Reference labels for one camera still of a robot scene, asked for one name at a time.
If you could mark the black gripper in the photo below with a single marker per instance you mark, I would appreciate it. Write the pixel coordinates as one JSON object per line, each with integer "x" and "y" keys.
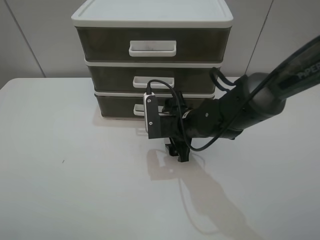
{"x": 171, "y": 127}

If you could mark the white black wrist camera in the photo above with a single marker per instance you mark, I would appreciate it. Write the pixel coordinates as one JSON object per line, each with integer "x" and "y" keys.
{"x": 151, "y": 116}

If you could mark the dark drawer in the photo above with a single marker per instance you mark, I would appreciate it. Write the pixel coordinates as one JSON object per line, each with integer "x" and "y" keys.
{"x": 120, "y": 79}
{"x": 131, "y": 106}
{"x": 193, "y": 45}

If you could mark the white drawer cabinet frame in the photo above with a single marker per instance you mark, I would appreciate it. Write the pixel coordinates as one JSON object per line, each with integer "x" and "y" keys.
{"x": 178, "y": 14}

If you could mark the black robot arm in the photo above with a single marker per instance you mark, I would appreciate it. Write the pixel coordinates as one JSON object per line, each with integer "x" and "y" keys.
{"x": 254, "y": 99}

